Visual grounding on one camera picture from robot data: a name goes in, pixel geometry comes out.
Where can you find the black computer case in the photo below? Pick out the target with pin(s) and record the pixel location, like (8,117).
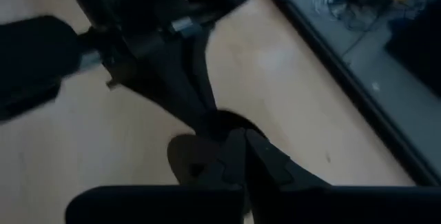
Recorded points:
(420,45)

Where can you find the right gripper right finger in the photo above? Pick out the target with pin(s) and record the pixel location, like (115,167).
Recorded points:
(268,169)

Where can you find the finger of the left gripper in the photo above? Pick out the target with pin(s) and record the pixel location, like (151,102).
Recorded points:
(165,79)
(203,72)

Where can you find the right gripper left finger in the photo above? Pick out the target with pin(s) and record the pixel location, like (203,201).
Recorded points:
(231,165)

